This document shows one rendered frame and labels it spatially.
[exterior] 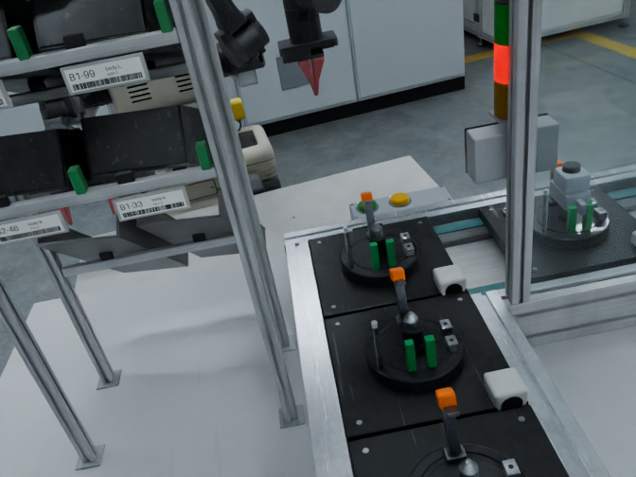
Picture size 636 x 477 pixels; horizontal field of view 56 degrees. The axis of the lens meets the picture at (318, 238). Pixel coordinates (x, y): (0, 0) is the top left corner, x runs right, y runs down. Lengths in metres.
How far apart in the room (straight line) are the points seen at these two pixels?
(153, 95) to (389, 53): 2.78
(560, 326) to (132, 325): 0.81
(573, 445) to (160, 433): 0.62
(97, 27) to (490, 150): 0.52
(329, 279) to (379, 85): 3.30
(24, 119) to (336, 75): 1.99
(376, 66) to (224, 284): 3.10
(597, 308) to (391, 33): 3.34
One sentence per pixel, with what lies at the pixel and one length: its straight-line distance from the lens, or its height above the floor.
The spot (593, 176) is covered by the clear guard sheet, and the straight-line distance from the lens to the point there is 0.94.
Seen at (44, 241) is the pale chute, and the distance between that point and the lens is 0.99.
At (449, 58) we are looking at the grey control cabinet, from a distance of 4.43.
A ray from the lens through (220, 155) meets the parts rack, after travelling 0.72.
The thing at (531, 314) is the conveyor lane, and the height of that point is 0.93.
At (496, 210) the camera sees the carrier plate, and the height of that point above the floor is 0.97.
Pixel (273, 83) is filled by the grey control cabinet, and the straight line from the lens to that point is 4.10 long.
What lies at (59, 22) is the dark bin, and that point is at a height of 1.49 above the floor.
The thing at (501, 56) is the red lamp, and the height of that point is 1.35.
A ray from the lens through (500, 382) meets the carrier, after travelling 0.84.
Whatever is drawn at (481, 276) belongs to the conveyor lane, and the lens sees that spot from 1.13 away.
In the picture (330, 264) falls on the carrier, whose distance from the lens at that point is 1.10.
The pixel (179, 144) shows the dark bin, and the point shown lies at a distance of 0.77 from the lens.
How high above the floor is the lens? 1.60
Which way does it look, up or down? 33 degrees down
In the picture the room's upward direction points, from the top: 11 degrees counter-clockwise
